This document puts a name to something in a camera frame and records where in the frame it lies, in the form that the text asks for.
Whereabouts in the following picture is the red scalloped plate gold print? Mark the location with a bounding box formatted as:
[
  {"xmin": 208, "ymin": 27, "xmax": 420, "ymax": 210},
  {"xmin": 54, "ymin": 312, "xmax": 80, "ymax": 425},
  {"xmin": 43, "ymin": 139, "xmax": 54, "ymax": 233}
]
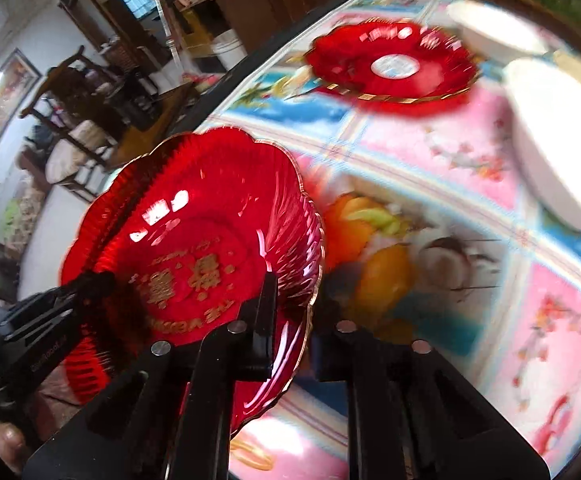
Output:
[
  {"xmin": 60, "ymin": 127, "xmax": 326, "ymax": 436},
  {"xmin": 303, "ymin": 17, "xmax": 481, "ymax": 116}
]

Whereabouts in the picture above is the beige plastic bowl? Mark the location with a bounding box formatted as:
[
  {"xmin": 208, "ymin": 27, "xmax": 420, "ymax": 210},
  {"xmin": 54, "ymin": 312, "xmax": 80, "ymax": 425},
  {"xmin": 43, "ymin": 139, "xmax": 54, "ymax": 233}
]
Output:
[{"xmin": 553, "ymin": 51, "xmax": 581, "ymax": 81}]

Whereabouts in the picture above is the wooden counter cabinet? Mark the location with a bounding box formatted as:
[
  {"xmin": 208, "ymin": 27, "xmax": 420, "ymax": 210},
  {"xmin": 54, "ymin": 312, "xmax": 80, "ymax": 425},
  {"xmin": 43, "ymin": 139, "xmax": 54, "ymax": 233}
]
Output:
[{"xmin": 178, "ymin": 0, "xmax": 389, "ymax": 58}]

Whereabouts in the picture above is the person's left hand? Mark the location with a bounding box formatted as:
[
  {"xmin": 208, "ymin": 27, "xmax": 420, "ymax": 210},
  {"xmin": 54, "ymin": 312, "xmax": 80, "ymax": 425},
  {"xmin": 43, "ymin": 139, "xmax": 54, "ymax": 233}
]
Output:
[{"xmin": 0, "ymin": 416, "xmax": 27, "ymax": 476}]

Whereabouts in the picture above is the white foam bowl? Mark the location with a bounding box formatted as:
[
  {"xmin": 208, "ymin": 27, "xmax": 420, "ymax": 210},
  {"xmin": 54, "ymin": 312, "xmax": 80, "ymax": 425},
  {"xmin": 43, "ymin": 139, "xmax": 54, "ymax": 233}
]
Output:
[
  {"xmin": 445, "ymin": 0, "xmax": 549, "ymax": 61},
  {"xmin": 503, "ymin": 57, "xmax": 581, "ymax": 233}
]

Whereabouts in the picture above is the white bucket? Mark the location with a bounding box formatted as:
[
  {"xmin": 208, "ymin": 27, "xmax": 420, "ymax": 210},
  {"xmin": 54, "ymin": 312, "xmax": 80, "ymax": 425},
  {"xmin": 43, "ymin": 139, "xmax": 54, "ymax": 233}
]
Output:
[{"xmin": 210, "ymin": 29, "xmax": 249, "ymax": 72}]

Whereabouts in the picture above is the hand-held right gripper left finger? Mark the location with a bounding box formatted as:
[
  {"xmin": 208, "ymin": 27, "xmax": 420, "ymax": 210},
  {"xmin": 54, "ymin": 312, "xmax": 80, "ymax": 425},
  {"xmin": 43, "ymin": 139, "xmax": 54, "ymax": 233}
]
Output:
[{"xmin": 23, "ymin": 272, "xmax": 278, "ymax": 480}]

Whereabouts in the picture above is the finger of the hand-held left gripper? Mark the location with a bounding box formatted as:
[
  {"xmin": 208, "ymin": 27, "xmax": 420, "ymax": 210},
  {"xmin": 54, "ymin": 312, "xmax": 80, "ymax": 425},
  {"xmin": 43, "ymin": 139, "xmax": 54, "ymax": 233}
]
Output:
[
  {"xmin": 0, "ymin": 271, "xmax": 117, "ymax": 333},
  {"xmin": 3, "ymin": 307, "xmax": 80, "ymax": 347}
]

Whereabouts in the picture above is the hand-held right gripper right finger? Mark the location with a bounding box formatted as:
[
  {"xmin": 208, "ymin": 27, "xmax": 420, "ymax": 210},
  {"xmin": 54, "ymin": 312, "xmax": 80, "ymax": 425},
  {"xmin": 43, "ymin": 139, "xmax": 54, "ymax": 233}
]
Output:
[{"xmin": 313, "ymin": 320, "xmax": 551, "ymax": 480}]

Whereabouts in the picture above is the wooden chair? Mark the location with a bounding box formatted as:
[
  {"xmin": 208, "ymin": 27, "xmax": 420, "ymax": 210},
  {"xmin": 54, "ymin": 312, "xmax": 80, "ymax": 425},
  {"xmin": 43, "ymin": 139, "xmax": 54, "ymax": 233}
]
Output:
[{"xmin": 18, "ymin": 45, "xmax": 124, "ymax": 201}]

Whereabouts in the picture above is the framed wall picture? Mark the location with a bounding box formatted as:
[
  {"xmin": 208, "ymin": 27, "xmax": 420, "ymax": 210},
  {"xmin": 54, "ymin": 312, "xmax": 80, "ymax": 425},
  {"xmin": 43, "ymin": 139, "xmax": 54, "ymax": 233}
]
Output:
[{"xmin": 0, "ymin": 49, "xmax": 42, "ymax": 161}]

